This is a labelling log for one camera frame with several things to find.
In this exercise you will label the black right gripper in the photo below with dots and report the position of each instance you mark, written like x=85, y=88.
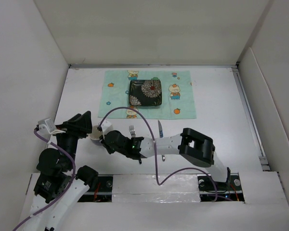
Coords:
x=110, y=149

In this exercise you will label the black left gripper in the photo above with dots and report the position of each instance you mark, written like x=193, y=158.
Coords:
x=81, y=127

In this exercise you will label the purple ceramic mug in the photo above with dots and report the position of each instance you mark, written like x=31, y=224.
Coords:
x=95, y=135

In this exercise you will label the dark floral rectangular plate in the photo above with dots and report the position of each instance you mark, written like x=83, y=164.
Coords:
x=145, y=93

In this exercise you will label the green cartoon print cloth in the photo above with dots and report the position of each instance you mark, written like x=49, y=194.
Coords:
x=177, y=95

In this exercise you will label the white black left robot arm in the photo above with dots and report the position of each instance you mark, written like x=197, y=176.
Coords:
x=60, y=184

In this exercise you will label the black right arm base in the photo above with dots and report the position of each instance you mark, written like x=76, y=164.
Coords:
x=229, y=191

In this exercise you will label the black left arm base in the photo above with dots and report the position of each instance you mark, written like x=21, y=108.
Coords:
x=102, y=193

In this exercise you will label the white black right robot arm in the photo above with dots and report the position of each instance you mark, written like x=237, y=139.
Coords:
x=193, y=146

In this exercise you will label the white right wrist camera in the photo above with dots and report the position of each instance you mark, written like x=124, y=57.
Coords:
x=105, y=127

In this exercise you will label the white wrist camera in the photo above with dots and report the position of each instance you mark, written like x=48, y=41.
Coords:
x=105, y=127
x=47, y=127

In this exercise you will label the steel fork patterned handle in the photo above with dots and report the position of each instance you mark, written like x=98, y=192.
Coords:
x=132, y=133

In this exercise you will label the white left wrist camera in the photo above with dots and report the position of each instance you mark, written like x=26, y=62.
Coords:
x=47, y=127

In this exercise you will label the steel knife patterned handle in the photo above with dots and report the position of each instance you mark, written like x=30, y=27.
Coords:
x=161, y=136

